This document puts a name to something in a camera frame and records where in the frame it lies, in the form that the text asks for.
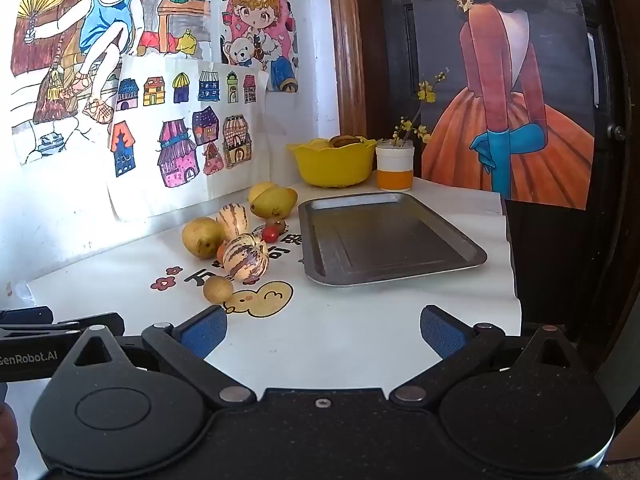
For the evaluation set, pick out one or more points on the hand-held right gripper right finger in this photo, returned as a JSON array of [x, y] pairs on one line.
[[441, 331]]

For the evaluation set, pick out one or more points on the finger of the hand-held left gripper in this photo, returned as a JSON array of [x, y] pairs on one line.
[[27, 316], [85, 324]]

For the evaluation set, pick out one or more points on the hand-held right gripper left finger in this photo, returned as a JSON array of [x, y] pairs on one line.
[[206, 331]]

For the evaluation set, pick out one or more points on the small tan round fruit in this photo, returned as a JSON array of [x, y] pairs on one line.
[[217, 290]]

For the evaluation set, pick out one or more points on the striped pepino melon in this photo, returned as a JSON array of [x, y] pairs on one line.
[[245, 259], [232, 220]]

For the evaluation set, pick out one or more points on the speckled yellow-green pear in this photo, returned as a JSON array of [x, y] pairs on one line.
[[200, 237]]

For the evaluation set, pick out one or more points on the grey metal tray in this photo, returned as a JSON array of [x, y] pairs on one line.
[[390, 240]]

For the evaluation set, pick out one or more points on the red cherry tomato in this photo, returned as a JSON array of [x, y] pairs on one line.
[[270, 234]]

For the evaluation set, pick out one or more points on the oval yellow mango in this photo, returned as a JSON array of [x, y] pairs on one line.
[[277, 204]]

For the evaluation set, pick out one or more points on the round yellow fruit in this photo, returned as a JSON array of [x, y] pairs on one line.
[[261, 189]]

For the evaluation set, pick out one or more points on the white and orange jar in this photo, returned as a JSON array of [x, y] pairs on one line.
[[394, 170]]

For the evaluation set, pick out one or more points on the colourful houses drawing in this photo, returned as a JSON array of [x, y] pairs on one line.
[[175, 145]]

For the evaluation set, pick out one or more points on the yellow plastic bowl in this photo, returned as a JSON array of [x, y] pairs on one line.
[[332, 167]]

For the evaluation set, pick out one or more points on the brown kiwi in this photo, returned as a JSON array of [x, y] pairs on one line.
[[345, 141]]

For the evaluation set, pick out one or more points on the orange dress lady poster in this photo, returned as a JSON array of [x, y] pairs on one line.
[[505, 125]]

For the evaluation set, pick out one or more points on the pale yellow fruit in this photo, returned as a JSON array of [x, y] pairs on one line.
[[317, 144]]

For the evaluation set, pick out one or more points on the yellow flower sprig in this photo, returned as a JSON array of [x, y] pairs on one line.
[[424, 91]]

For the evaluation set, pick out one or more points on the dark door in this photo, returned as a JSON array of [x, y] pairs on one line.
[[395, 35]]

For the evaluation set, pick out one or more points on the boy with fan poster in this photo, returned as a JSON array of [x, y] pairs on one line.
[[107, 20]]

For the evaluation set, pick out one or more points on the girl with bear poster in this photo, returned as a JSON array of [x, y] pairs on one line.
[[255, 15]]

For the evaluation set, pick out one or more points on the wooden door frame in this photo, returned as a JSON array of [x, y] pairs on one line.
[[345, 35]]

